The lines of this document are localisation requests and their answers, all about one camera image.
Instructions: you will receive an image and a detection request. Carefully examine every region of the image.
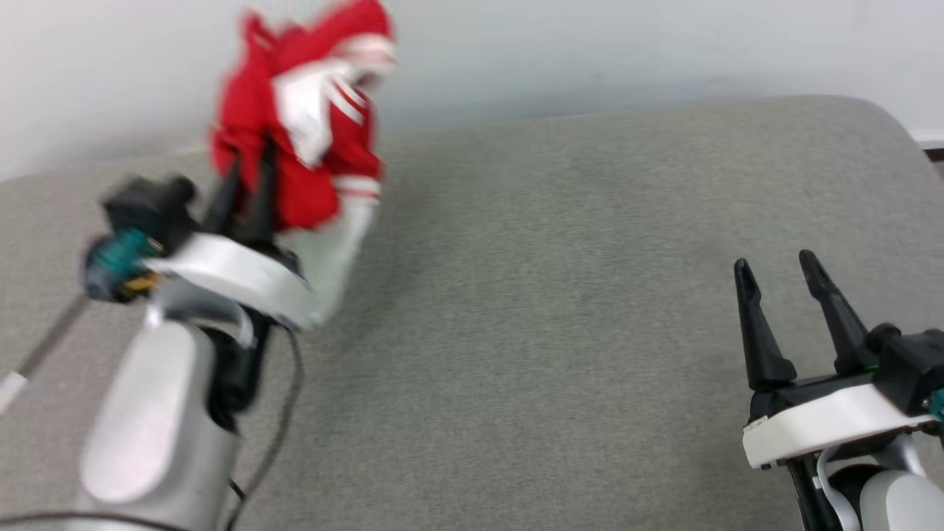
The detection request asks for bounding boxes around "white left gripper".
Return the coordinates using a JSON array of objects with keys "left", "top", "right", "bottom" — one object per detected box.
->
[{"left": 143, "top": 139, "right": 319, "bottom": 330}]

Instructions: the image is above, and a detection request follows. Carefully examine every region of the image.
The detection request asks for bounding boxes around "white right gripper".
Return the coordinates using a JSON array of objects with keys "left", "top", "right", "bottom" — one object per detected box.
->
[{"left": 733, "top": 249, "right": 939, "bottom": 471}]

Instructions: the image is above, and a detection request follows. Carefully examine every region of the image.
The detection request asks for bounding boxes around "red and white garment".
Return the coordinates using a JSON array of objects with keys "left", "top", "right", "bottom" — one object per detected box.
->
[{"left": 209, "top": 0, "right": 400, "bottom": 330}]

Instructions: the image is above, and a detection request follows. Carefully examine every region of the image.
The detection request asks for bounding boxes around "thin black cable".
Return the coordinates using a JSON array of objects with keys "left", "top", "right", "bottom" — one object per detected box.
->
[
  {"left": 785, "top": 459, "right": 841, "bottom": 531},
  {"left": 0, "top": 330, "right": 306, "bottom": 531}
]

